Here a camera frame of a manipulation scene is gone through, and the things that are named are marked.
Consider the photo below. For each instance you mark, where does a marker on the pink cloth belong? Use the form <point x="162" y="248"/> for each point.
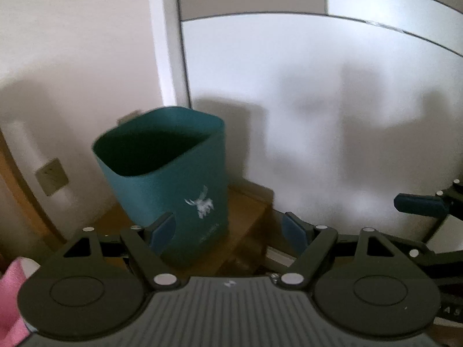
<point x="11" y="296"/>

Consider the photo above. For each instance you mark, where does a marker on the teal trash bin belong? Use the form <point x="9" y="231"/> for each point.
<point x="170" y="188"/>

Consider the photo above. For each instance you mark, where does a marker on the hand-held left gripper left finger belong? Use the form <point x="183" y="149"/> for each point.
<point x="163" y="231"/>

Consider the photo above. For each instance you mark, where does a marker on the wooden door frame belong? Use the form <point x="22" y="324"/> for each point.
<point x="25" y="202"/>

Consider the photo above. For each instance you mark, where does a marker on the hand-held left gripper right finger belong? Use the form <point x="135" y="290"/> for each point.
<point x="294" y="232"/>

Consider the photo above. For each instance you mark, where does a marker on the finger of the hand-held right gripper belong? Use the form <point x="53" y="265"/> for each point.
<point x="419" y="205"/>
<point x="416" y="250"/>

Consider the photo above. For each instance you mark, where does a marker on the beige wall socket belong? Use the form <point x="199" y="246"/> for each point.
<point x="51" y="176"/>

